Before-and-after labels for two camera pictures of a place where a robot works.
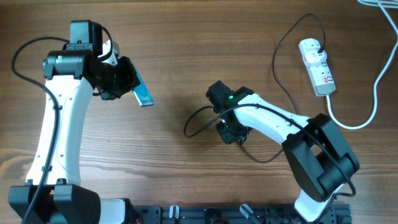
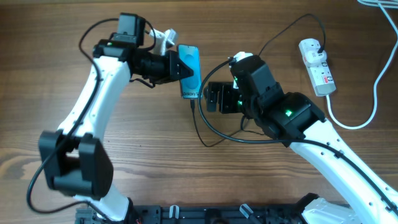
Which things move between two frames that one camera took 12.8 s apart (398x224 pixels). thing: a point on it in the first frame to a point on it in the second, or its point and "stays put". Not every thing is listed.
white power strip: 322,79 stays put
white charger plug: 312,56 stays put
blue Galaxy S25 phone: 141,92 to 191,87
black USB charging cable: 278,81 to 242,119
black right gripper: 228,137 to 227,89
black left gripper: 130,79 to 172,60
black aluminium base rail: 231,214 stays put
